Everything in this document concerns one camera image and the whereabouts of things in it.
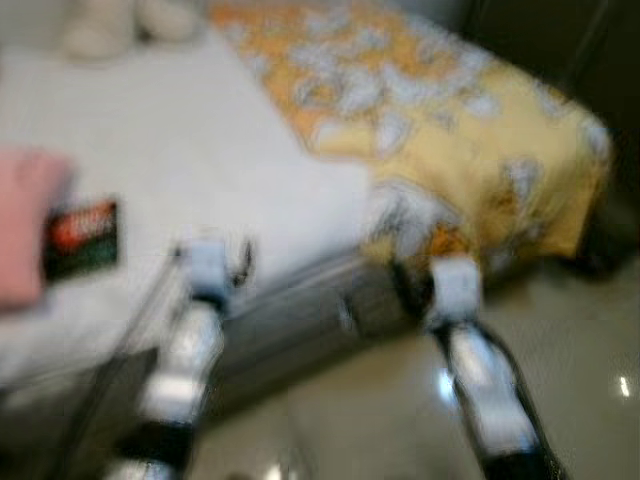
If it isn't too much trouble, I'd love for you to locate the dark book with red cover art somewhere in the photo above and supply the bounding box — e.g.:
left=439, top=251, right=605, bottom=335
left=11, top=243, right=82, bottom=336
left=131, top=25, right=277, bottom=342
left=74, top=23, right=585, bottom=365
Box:
left=42, top=197, right=122, bottom=282

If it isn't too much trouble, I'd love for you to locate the pink pillow with cartoon print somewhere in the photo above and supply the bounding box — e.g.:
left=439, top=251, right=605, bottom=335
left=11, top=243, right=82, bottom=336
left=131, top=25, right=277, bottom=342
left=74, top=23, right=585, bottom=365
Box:
left=0, top=147, right=77, bottom=310

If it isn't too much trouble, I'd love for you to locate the grey bed base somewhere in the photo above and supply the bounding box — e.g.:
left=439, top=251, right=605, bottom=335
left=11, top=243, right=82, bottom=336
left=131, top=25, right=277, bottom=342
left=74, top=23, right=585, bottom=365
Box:
left=0, top=248, right=503, bottom=473

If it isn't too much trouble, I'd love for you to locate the white quilted mattress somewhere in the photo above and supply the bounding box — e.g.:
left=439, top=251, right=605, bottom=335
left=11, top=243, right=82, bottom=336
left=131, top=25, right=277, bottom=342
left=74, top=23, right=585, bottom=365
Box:
left=0, top=28, right=377, bottom=387

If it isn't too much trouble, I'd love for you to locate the yellow cartoon print blanket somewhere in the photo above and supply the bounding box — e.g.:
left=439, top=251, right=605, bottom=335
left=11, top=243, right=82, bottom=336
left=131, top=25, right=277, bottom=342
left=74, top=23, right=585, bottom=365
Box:
left=209, top=0, right=612, bottom=272

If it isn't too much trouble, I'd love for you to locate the cream plush toy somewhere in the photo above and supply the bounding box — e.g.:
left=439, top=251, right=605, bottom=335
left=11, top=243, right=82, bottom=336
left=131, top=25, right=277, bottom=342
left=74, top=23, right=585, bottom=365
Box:
left=59, top=0, right=202, bottom=60

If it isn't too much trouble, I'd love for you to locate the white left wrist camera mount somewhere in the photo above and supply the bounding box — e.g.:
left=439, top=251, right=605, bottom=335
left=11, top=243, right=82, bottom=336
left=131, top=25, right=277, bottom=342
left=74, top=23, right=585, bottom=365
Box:
left=184, top=238, right=237, bottom=303

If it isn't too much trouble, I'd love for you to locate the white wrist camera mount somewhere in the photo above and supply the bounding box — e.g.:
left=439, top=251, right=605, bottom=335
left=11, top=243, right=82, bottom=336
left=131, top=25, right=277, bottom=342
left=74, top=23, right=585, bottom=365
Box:
left=429, top=254, right=485, bottom=327
left=184, top=238, right=237, bottom=303

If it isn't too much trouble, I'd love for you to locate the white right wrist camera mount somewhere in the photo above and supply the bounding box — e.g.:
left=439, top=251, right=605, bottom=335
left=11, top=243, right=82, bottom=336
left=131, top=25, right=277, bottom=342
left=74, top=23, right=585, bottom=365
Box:
left=429, top=254, right=485, bottom=327

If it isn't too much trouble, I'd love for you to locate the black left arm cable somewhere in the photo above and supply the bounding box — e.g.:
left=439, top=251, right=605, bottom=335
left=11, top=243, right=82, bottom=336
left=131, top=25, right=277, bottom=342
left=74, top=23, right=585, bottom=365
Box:
left=50, top=248, right=189, bottom=480

